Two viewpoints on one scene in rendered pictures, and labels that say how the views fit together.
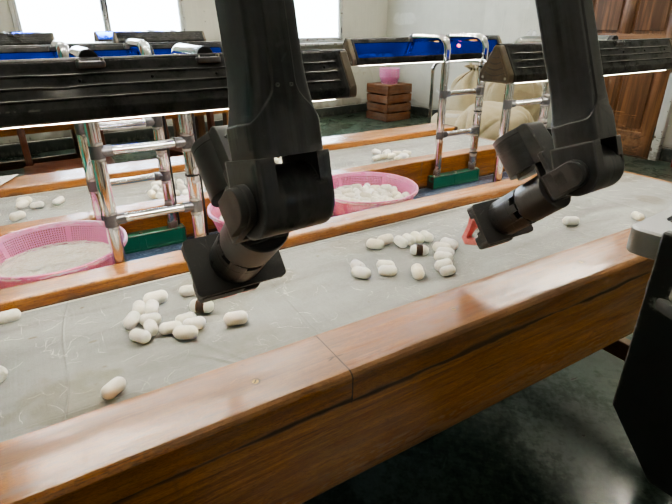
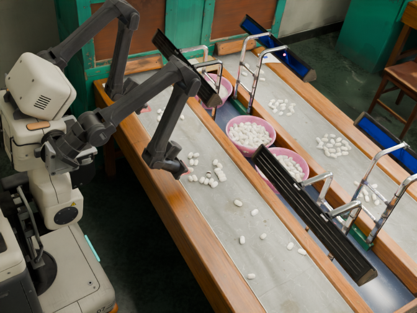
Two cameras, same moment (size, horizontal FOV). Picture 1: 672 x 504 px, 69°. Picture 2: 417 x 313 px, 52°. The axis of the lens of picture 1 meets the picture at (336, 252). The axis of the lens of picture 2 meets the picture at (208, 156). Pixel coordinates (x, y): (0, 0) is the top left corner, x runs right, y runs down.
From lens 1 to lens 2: 202 cm
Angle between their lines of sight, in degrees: 70
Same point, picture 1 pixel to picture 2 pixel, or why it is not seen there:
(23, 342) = (162, 94)
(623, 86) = not seen: outside the picture
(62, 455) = not seen: hidden behind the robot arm
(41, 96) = (167, 52)
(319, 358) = (138, 138)
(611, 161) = (146, 158)
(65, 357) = (154, 102)
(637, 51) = (332, 236)
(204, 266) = not seen: hidden behind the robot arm
